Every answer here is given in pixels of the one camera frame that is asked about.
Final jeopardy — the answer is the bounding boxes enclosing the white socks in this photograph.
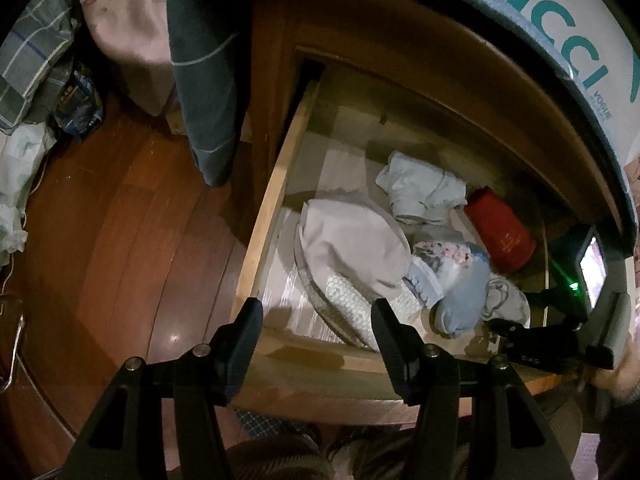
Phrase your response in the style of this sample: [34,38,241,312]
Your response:
[480,273,530,327]

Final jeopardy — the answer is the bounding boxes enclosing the light blue floral sock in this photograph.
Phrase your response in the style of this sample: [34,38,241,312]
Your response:
[405,226,490,338]

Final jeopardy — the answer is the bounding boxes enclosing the grey beige bra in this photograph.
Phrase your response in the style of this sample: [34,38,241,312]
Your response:
[294,192,423,351]

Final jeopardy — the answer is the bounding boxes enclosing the wooden drawer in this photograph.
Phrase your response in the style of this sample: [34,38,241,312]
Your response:
[233,65,578,426]

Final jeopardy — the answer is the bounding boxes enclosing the checked slipper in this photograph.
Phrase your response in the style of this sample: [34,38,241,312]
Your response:
[235,410,322,445]

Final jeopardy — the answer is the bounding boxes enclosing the red cylindrical container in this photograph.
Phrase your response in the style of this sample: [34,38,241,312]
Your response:
[464,186,536,274]

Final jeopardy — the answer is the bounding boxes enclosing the light grey folded garment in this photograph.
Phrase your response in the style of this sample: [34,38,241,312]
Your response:
[375,151,466,226]

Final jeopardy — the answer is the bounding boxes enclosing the dark blue snack bag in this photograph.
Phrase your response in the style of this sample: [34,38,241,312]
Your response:
[52,68,105,142]

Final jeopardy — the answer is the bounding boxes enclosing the white crumpled plastic sheet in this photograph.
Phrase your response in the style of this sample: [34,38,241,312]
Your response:
[0,122,55,266]

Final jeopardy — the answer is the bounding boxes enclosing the white XINCCI shoe box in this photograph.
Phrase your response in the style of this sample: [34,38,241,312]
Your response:
[399,0,640,172]

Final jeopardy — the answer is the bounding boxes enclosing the brown wooden nightstand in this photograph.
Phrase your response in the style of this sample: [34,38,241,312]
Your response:
[249,0,637,248]

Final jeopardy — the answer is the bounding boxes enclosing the grey plaid fabric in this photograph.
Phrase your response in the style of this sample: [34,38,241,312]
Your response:
[1,0,77,136]

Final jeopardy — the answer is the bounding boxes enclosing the blue checked cloth cover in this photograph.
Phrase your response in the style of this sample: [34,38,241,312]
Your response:
[164,0,640,256]

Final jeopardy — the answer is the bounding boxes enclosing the leaf pattern curtain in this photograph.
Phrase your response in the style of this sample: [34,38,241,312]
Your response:
[80,0,175,116]

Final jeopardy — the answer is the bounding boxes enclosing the brown bag with metal frame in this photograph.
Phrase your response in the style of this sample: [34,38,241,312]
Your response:
[1,294,26,394]

